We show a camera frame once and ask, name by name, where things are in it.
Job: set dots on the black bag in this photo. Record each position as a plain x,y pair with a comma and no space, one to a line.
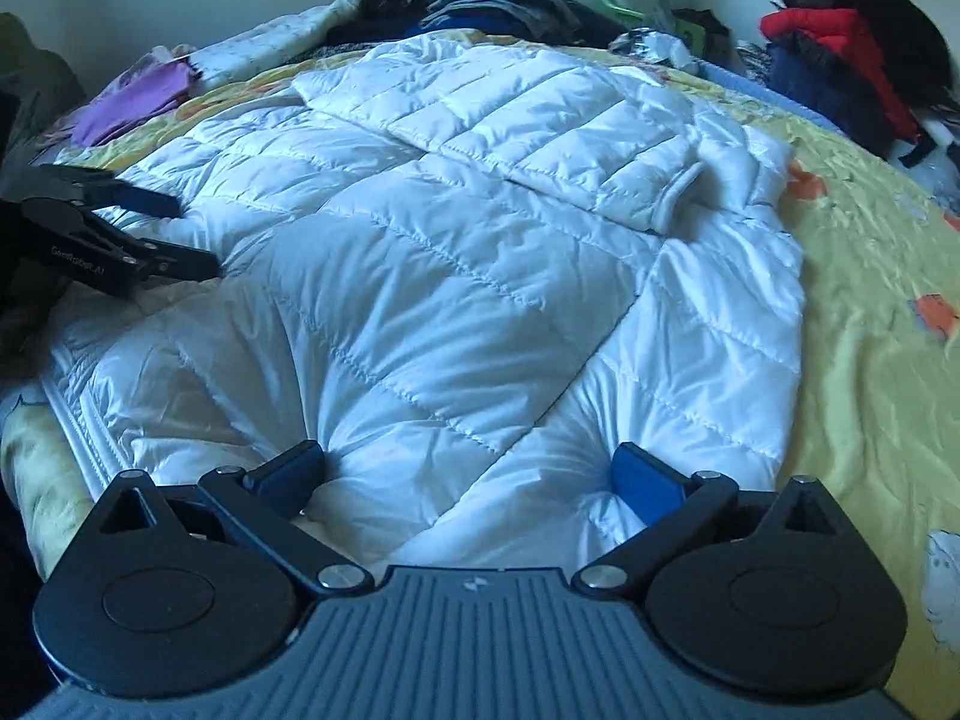
705,22

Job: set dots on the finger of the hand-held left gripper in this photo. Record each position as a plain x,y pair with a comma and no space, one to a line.
146,200
184,265

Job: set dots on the dark olive cloth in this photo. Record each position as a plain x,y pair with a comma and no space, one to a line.
37,90

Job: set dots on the white puffer jacket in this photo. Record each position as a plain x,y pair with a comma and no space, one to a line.
450,277

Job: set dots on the navy puffer jacket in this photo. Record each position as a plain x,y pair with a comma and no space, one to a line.
817,97

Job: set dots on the light blue blanket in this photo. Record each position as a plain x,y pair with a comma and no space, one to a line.
765,94

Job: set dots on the grey bag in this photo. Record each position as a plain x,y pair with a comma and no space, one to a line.
937,165

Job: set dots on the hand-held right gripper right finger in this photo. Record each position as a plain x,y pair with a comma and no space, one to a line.
643,487

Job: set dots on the white crumpled cloth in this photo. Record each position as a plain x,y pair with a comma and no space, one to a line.
652,49

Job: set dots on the black jacket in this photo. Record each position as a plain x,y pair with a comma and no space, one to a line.
877,0

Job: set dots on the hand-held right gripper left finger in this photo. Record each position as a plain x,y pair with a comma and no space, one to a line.
292,481

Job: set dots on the white patterned quilt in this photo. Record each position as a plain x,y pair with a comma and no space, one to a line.
255,45

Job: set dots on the purple cloth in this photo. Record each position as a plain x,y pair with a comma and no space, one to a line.
135,101

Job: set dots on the checkered cloth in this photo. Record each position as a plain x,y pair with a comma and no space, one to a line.
754,60

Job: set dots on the green plastic chair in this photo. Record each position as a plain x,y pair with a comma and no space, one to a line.
694,30

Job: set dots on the navy striped sweater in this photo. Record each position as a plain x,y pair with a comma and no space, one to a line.
495,11

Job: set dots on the red puffer jacket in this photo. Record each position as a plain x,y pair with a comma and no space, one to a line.
840,37

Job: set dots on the yellow carrot-print bedsheet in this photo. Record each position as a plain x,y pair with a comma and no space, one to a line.
885,315

